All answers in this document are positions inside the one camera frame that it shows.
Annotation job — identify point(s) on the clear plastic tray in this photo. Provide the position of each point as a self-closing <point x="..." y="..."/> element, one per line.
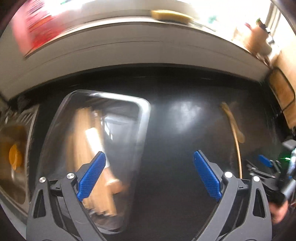
<point x="125" y="120"/>

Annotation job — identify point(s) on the wooden chopstick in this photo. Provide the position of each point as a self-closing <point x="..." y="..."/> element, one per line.
<point x="238" y="153"/>
<point x="78" y="151"/>
<point x="102" y="199"/>

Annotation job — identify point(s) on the right hand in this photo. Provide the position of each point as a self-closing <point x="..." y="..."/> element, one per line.
<point x="278" y="212"/>

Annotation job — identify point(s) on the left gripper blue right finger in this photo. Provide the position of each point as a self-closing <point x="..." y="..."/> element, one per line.
<point x="211" y="181"/>

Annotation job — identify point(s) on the yellow sponge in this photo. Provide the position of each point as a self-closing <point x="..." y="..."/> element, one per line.
<point x="171" y="16"/>

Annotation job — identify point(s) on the red printed package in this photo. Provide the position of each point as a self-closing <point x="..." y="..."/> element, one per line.
<point x="36" y="23"/>

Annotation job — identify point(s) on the stainless steel sink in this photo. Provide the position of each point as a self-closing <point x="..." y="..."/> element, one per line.
<point x="16" y="133"/>

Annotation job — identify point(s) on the wooden cutting board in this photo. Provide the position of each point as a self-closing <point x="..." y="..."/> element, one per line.
<point x="284" y="93"/>

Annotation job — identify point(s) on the orange sink strainer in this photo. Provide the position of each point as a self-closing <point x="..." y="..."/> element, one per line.
<point x="15" y="157"/>

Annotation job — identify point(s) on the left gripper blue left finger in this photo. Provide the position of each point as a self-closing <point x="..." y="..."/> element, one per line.
<point x="88" y="174"/>

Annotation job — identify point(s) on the wooden spoon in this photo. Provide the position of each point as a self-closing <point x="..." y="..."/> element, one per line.
<point x="240" y="137"/>

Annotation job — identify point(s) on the brown bottle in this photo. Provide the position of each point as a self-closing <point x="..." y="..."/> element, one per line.
<point x="253" y="38"/>

